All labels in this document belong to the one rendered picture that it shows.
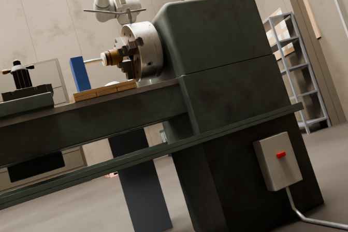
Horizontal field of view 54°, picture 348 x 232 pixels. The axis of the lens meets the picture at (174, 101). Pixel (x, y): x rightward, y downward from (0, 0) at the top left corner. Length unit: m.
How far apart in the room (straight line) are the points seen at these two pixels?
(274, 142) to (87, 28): 8.95
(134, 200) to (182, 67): 1.04
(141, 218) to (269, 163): 1.00
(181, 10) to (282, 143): 0.86
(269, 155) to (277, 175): 0.10
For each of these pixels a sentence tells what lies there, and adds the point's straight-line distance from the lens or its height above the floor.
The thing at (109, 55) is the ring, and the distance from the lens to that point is 1.83.
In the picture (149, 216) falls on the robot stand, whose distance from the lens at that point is 2.40.
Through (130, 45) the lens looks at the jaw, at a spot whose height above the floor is 1.09.
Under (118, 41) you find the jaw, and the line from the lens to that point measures 1.95.
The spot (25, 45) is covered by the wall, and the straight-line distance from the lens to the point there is 10.42.
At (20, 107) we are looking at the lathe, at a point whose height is 0.89.
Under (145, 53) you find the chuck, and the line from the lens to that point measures 1.76.
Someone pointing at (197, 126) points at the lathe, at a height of 0.60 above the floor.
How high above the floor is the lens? 0.61
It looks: 5 degrees up
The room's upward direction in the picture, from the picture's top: 17 degrees counter-clockwise
